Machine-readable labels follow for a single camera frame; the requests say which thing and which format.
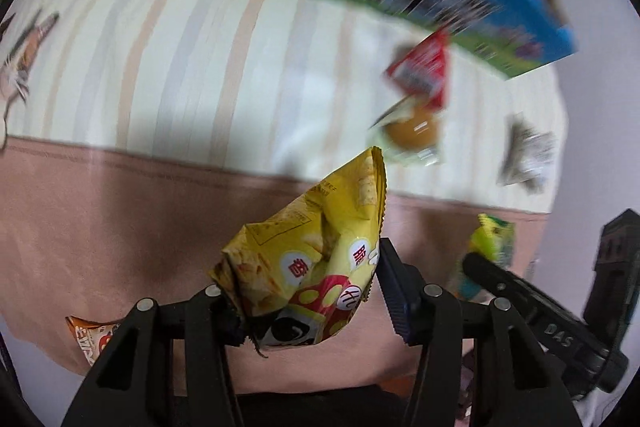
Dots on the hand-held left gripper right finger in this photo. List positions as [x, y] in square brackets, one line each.
[395, 302]

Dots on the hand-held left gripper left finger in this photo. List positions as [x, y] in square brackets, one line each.
[210, 312]

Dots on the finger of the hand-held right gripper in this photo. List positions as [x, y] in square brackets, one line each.
[520, 294]
[617, 267]

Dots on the green snack bag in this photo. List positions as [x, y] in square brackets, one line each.
[487, 239]

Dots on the yellow panda snack bag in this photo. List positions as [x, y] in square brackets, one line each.
[310, 257]

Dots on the orange panda snack bag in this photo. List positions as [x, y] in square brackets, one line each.
[92, 337]

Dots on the grey white snack packet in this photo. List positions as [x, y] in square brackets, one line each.
[530, 152]

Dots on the round brown wrapped pastry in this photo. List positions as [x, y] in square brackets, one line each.
[415, 132]

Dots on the cat printed blanket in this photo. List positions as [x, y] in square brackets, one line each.
[150, 132]

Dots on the small red snack packet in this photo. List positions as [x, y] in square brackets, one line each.
[422, 67]

